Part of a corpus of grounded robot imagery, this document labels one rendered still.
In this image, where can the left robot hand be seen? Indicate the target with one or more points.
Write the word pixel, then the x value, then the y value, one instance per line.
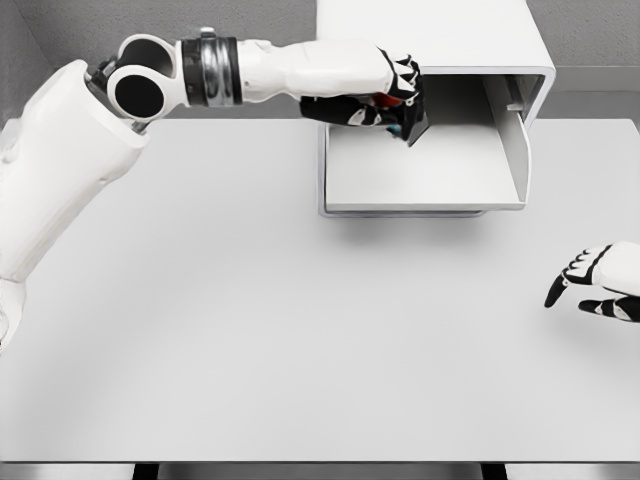
pixel 350 70

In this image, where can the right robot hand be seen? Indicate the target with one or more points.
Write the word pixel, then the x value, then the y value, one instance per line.
pixel 607 275

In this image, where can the black red load switch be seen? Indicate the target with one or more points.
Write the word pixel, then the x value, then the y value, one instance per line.
pixel 407 122

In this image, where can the white cabinet drawer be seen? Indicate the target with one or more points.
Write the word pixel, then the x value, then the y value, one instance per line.
pixel 425 165

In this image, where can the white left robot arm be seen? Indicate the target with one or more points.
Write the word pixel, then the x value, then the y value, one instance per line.
pixel 70 145

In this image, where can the white tabletop storage cabinet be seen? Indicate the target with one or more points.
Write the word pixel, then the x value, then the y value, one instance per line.
pixel 445 45

